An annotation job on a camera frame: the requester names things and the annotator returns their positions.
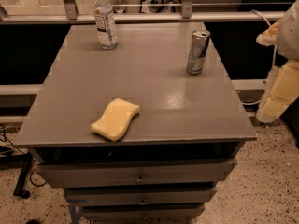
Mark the middle grey drawer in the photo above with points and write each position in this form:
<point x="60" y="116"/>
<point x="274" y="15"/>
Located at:
<point x="139" y="196"/>

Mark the silver redbull can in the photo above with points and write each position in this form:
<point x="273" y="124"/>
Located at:
<point x="197" y="54"/>

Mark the grey drawer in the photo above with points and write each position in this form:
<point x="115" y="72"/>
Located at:
<point x="86" y="175"/>
<point x="141" y="212"/>
<point x="139" y="196"/>

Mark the black stand leg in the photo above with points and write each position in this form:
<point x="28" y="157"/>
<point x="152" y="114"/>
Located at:
<point x="23" y="161"/>

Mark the top grey drawer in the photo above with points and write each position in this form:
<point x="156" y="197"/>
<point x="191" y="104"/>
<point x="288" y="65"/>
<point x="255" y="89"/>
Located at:
<point x="86" y="175"/>

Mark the grey drawer cabinet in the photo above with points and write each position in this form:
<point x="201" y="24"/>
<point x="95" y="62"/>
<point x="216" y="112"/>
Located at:
<point x="182" y="117"/>

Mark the clear plastic water bottle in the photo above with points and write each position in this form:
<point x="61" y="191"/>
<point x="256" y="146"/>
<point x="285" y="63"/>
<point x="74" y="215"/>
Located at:
<point x="105" y="24"/>

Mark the yellow foam padded gripper finger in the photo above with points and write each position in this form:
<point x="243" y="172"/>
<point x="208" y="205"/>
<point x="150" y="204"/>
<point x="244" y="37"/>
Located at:
<point x="281" y="90"/>

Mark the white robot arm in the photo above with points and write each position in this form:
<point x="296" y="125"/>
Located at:
<point x="284" y="34"/>

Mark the yellow sponge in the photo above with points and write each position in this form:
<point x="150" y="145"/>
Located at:
<point x="116" y="119"/>

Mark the metal railing frame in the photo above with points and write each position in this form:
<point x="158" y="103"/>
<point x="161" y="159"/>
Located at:
<point x="80" y="11"/>

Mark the bottom grey drawer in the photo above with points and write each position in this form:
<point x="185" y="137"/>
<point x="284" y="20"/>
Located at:
<point x="141" y="212"/>

